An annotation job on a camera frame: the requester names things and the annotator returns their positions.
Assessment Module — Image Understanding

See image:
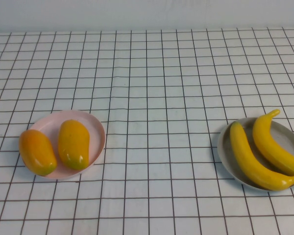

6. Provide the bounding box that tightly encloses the orange-tinted mango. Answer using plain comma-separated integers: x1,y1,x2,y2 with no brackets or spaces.
19,129,58,176

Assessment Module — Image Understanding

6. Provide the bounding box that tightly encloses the thick yellow banana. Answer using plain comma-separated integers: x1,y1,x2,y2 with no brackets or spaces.
252,109,294,176

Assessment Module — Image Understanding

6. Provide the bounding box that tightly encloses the pink round plate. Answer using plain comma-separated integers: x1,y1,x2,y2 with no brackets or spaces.
20,109,106,181

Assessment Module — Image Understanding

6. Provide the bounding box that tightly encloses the grey round plate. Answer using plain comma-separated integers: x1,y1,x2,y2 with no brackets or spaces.
217,117,294,191

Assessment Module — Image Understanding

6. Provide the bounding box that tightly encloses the yellow mango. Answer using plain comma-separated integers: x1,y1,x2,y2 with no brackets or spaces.
57,119,90,171

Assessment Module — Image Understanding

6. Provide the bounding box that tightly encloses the slim yellow banana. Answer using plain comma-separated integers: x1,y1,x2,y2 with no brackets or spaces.
229,121,294,191

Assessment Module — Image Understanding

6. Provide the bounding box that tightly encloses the white grid-pattern tablecloth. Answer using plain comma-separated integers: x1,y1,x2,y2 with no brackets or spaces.
0,26,294,235

